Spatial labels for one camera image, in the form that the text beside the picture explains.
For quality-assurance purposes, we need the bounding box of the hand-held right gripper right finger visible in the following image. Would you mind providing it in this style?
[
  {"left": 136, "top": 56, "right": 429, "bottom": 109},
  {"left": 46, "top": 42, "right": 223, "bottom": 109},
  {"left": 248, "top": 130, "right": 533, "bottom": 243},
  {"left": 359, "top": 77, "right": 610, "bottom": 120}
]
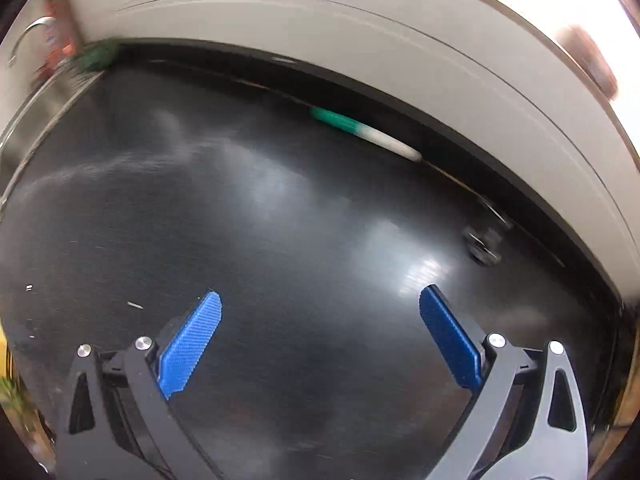
[{"left": 418, "top": 284, "right": 589, "bottom": 480}]

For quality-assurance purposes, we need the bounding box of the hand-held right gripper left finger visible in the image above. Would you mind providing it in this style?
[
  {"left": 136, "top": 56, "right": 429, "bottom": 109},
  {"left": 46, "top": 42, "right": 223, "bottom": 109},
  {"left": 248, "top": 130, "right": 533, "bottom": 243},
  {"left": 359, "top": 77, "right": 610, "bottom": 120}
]
[{"left": 52, "top": 289, "right": 224, "bottom": 480}]

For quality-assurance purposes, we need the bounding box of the small metal object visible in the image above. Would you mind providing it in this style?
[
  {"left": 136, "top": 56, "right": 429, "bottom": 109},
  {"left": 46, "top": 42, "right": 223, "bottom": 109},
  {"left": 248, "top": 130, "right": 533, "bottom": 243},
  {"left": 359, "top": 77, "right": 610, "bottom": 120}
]
[{"left": 462, "top": 205, "right": 513, "bottom": 266}]

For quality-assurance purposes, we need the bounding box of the stainless steel sink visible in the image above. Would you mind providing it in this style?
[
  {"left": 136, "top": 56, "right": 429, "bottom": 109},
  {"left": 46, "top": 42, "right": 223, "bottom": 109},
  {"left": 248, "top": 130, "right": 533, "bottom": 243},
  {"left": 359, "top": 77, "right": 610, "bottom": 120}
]
[{"left": 0, "top": 67, "right": 106, "bottom": 201}]

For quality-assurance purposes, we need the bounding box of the green sponge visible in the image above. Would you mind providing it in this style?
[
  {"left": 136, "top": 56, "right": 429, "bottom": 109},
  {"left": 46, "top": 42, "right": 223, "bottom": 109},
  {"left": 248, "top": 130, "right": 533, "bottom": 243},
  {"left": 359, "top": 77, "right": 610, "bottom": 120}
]
[{"left": 75, "top": 40, "right": 121, "bottom": 73}]

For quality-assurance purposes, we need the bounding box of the brown round object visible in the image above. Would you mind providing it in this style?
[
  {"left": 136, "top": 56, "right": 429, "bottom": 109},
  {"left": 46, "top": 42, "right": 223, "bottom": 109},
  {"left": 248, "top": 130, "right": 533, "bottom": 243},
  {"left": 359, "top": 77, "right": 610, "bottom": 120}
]
[{"left": 555, "top": 25, "right": 618, "bottom": 101}]

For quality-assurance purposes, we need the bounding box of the chrome faucet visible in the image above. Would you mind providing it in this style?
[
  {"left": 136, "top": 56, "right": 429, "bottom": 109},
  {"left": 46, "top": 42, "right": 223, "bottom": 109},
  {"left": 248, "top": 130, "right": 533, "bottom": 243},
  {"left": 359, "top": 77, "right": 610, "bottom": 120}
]
[{"left": 7, "top": 16, "right": 58, "bottom": 68}]

